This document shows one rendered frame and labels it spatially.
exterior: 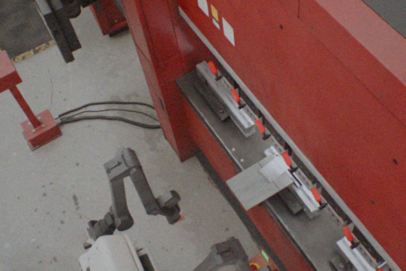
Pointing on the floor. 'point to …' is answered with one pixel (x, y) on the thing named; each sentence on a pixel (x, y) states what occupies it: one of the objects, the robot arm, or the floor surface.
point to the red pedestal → (37, 127)
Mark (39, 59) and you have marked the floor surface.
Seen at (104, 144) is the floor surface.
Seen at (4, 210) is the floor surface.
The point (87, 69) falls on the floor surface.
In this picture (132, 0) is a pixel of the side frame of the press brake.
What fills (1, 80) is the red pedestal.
